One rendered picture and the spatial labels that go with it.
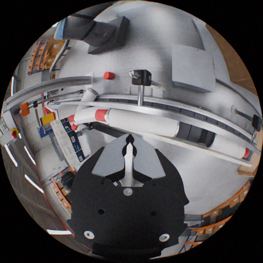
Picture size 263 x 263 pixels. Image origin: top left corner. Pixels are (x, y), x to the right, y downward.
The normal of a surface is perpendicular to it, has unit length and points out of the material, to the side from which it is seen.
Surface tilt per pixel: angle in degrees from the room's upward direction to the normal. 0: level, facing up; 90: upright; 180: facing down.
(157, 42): 0
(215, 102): 0
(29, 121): 90
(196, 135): 0
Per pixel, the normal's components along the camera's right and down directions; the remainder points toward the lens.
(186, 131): -0.51, 0.37
